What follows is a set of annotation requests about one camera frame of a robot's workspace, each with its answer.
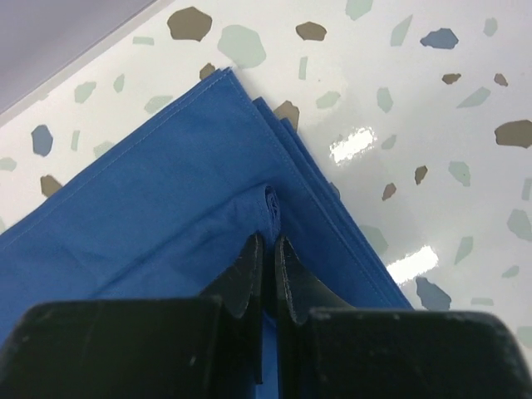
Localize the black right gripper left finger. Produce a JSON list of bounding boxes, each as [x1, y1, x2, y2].
[[1, 234, 264, 398]]

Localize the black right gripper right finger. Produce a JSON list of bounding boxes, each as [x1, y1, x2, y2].
[[274, 238, 531, 398]]

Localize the blue surgical cloth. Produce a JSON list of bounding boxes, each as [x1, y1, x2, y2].
[[1, 69, 410, 398]]

